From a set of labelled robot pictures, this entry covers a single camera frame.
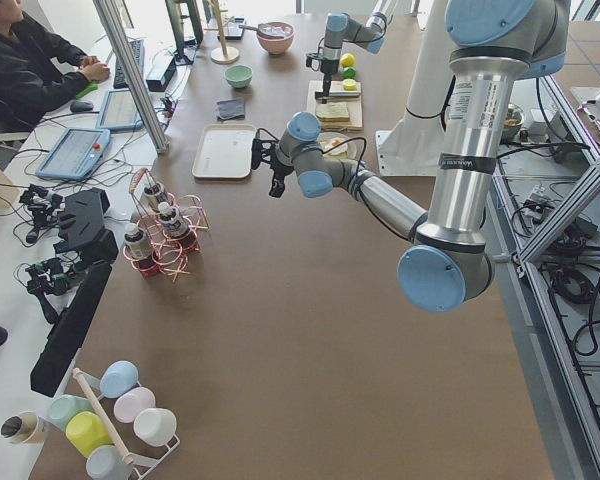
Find blue teach pendant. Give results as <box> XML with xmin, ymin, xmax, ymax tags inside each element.
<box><xmin>35</xmin><ymin>128</ymin><xmax>111</xmax><ymax>180</ymax></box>
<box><xmin>96</xmin><ymin>89</ymin><xmax>143</xmax><ymax>132</ymax></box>

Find wooden cutting board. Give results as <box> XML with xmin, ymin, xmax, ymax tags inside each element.
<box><xmin>306</xmin><ymin>80</ymin><xmax>363</xmax><ymax>131</ymax></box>

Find yellow plastic cup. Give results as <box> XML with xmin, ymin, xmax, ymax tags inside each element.
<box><xmin>65</xmin><ymin>411</ymin><xmax>113</xmax><ymax>458</ymax></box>

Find yellow lemon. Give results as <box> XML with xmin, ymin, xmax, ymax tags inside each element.
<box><xmin>340</xmin><ymin>53</ymin><xmax>356</xmax><ymax>68</ymax></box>

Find light blue plastic cup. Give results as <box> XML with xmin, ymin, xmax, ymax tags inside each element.
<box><xmin>100</xmin><ymin>360</ymin><xmax>139</xmax><ymax>399</ymax></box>

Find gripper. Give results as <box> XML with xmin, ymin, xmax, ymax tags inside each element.
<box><xmin>306</xmin><ymin>47</ymin><xmax>341</xmax><ymax>79</ymax></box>
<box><xmin>251</xmin><ymin>138</ymin><xmax>293</xmax><ymax>184</ymax></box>

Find white plate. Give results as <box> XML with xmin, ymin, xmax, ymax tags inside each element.
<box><xmin>317</xmin><ymin>132</ymin><xmax>358</xmax><ymax>159</ymax></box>

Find white cup drying rack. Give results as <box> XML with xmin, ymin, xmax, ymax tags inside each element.
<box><xmin>47</xmin><ymin>368</ymin><xmax>181</xmax><ymax>479</ymax></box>

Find black keyboard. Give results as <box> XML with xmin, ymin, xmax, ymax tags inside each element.
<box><xmin>112</xmin><ymin>38</ymin><xmax>146</xmax><ymax>90</ymax></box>

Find wooden mug tree stand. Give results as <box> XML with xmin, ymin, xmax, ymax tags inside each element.
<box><xmin>206</xmin><ymin>0</ymin><xmax>240</xmax><ymax>65</ymax></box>

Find dark grey folded cloth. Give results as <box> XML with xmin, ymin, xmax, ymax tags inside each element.
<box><xmin>216</xmin><ymin>98</ymin><xmax>246</xmax><ymax>121</ymax></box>

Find cream rabbit tray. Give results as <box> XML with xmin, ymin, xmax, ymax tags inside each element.
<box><xmin>192</xmin><ymin>124</ymin><xmax>256</xmax><ymax>180</ymax></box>

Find half lemon slice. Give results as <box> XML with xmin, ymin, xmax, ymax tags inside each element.
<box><xmin>342</xmin><ymin>79</ymin><xmax>357</xmax><ymax>91</ymax></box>

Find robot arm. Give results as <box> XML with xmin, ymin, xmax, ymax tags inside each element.
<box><xmin>306</xmin><ymin>1</ymin><xmax>398</xmax><ymax>83</ymax></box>
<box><xmin>251</xmin><ymin>1</ymin><xmax>570</xmax><ymax>312</ymax></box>

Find mint green bowl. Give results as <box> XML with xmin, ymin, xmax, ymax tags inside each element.
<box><xmin>224</xmin><ymin>65</ymin><xmax>253</xmax><ymax>89</ymax></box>

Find pink bowl with ice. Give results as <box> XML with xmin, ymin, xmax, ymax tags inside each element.
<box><xmin>256</xmin><ymin>21</ymin><xmax>295</xmax><ymax>55</ymax></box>

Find copper wire bottle rack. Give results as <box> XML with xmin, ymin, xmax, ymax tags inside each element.
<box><xmin>122</xmin><ymin>167</ymin><xmax>209</xmax><ymax>281</ymax></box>

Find dark drink bottle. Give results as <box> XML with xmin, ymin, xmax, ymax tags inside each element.
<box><xmin>158</xmin><ymin>201</ymin><xmax>189</xmax><ymax>239</ymax></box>

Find seated person in black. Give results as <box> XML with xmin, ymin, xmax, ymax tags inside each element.
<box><xmin>0</xmin><ymin>1</ymin><xmax>111</xmax><ymax>132</ymax></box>

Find green lime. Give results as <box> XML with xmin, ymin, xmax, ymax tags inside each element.
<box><xmin>342</xmin><ymin>66</ymin><xmax>357</xmax><ymax>79</ymax></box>

